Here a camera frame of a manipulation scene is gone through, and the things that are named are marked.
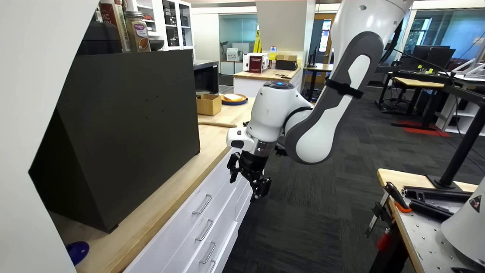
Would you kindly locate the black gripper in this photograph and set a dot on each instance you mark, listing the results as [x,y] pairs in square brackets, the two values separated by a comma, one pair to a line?
[253,166]

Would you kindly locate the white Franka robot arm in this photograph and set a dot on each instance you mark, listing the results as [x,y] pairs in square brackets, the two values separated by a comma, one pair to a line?
[323,116]

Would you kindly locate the white cabinet wooden top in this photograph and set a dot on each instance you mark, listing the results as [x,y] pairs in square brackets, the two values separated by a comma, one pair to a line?
[251,81]

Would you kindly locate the black tool cabinet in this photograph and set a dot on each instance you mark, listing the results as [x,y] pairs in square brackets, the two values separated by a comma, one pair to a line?
[130,131]

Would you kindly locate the wooden stick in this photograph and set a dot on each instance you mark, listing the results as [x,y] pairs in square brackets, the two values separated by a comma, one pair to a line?
[216,123]

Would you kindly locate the wooden plate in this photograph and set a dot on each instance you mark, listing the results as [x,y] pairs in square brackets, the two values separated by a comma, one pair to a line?
[233,99]

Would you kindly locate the small wooden box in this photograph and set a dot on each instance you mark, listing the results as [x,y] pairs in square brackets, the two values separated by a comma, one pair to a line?
[207,105]

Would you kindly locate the black counter unit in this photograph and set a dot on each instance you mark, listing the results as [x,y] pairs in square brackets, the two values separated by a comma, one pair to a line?
[206,78]

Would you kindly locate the red and white box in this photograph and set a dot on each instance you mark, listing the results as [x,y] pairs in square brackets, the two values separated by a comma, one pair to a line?
[256,63]

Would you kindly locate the black box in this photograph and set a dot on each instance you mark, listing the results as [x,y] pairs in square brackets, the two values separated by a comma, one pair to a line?
[286,63]

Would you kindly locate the yellow bottle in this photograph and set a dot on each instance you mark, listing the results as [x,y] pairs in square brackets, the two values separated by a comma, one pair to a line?
[257,43]

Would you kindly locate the white shelf unit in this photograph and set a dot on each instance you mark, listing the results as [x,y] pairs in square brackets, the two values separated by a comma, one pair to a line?
[171,23]

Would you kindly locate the red floor mat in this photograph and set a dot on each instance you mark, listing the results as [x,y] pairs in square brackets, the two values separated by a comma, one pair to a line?
[421,131]

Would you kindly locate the blue round object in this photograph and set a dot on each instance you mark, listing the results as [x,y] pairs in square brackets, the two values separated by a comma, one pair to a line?
[77,252]

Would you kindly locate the black bar clamp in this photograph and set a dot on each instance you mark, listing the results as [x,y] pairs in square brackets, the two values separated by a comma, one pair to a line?
[433,202]

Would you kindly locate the robot mounting table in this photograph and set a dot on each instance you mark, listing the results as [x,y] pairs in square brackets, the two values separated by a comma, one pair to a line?
[429,237]

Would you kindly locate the black desk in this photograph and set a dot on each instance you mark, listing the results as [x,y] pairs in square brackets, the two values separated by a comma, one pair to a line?
[413,84]

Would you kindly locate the black rectangular block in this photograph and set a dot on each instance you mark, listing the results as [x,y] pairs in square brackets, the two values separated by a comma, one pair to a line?
[98,40]

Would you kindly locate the black computer monitor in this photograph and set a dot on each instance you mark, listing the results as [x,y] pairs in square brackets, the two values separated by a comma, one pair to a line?
[432,55]

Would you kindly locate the black camera pole stand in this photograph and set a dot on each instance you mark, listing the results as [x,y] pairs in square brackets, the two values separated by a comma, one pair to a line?
[462,146]

